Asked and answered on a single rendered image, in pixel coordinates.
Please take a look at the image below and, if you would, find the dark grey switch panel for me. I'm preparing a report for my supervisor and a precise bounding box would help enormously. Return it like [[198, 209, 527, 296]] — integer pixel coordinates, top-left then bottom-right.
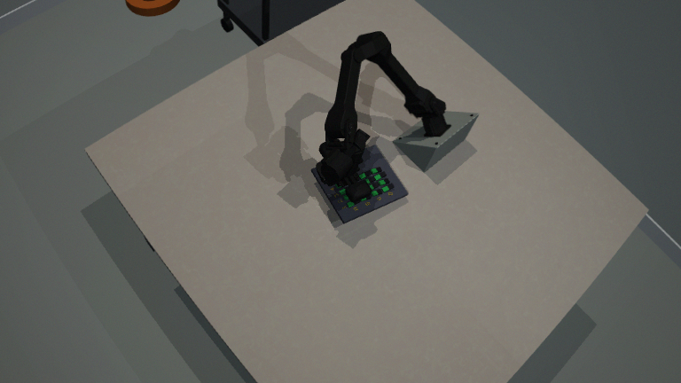
[[311, 145, 409, 224]]

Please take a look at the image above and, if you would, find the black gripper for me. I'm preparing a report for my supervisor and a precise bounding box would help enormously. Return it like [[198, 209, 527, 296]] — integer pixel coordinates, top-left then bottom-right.
[[319, 142, 372, 203]]

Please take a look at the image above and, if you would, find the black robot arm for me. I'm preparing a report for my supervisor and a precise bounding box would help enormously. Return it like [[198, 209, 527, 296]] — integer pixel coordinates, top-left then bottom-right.
[[316, 31, 451, 186]]

